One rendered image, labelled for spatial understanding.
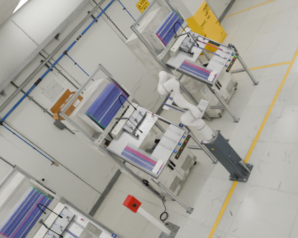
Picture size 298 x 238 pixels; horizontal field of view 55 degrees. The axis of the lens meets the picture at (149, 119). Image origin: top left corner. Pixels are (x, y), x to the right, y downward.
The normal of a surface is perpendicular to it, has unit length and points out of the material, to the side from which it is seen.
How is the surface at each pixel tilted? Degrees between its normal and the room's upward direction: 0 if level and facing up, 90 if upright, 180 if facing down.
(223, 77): 90
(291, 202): 0
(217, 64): 45
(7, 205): 90
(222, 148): 90
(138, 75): 90
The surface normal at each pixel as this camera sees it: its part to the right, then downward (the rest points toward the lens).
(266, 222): -0.63, -0.64
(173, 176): 0.58, 0.00
